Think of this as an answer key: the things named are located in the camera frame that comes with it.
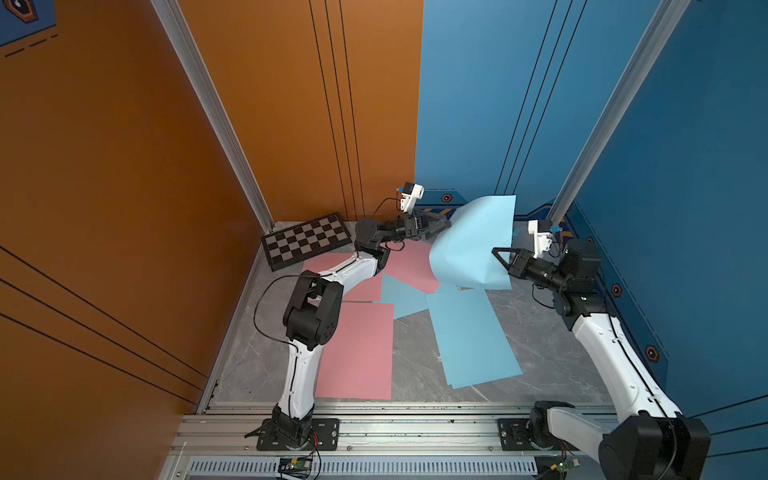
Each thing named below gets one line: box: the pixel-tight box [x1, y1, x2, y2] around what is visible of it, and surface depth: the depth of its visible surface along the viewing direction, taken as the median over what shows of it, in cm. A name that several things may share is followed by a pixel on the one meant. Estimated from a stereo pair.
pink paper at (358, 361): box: [315, 302, 395, 400], surface depth 87 cm
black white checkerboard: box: [261, 212, 353, 272], surface depth 112 cm
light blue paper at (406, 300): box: [381, 272, 429, 320], surface depth 101 cm
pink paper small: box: [382, 239, 441, 295], surface depth 80 cm
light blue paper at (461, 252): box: [430, 195, 517, 291], surface depth 75 cm
